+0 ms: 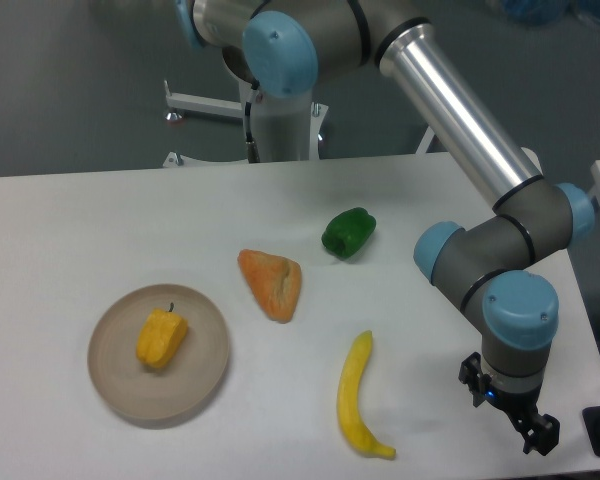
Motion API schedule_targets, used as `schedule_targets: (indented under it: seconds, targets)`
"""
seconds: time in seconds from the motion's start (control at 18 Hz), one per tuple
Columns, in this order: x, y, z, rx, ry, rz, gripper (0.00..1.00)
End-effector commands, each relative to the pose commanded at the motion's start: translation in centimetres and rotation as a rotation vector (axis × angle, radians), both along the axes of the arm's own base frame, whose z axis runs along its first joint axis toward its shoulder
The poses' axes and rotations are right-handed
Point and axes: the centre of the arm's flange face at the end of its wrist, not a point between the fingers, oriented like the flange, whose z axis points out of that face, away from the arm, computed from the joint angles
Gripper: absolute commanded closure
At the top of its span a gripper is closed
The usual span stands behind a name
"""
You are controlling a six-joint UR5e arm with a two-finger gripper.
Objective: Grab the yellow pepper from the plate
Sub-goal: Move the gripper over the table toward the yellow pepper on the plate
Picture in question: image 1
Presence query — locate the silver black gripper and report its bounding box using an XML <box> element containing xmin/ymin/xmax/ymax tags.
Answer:
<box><xmin>458</xmin><ymin>352</ymin><xmax>560</xmax><ymax>455</ymax></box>

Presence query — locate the yellow bell pepper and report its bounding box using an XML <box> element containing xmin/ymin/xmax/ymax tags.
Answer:
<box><xmin>136</xmin><ymin>303</ymin><xmax>189</xmax><ymax>369</ymax></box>

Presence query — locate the green bell pepper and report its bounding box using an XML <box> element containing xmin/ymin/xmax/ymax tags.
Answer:
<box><xmin>321</xmin><ymin>207</ymin><xmax>377</xmax><ymax>259</ymax></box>

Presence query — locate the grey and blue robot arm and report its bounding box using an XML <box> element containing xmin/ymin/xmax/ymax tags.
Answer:
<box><xmin>175</xmin><ymin>1</ymin><xmax>594</xmax><ymax>455</ymax></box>

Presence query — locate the blue bag in background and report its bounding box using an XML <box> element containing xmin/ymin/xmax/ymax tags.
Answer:
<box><xmin>486</xmin><ymin>0</ymin><xmax>600</xmax><ymax>30</ymax></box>

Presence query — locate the orange bell pepper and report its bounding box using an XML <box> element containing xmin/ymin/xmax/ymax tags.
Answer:
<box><xmin>238</xmin><ymin>249</ymin><xmax>302</xmax><ymax>323</ymax></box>

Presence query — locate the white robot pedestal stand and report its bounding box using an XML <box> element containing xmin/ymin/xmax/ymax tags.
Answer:
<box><xmin>164</xmin><ymin>80</ymin><xmax>328</xmax><ymax>164</ymax></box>

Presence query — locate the yellow banana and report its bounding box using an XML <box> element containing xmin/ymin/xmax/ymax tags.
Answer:
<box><xmin>336</xmin><ymin>330</ymin><xmax>396</xmax><ymax>460</ymax></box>

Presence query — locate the beige round plate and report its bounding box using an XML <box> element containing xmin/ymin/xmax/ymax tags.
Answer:
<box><xmin>87</xmin><ymin>284</ymin><xmax>230</xmax><ymax>428</ymax></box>

